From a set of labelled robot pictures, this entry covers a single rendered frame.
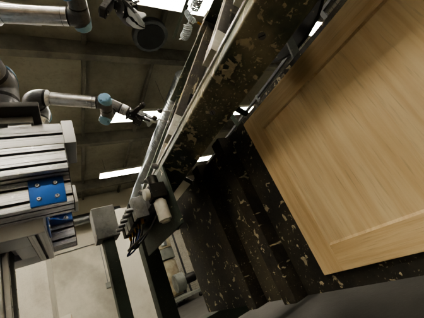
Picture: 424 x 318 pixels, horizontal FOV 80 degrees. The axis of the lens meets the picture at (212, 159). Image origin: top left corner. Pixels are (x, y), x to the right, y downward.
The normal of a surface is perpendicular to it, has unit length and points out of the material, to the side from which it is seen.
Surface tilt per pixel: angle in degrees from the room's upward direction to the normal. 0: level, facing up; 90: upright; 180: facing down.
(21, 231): 90
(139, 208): 90
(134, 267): 90
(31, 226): 90
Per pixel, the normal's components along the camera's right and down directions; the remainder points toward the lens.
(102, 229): 0.43, -0.52
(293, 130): -0.82, 0.12
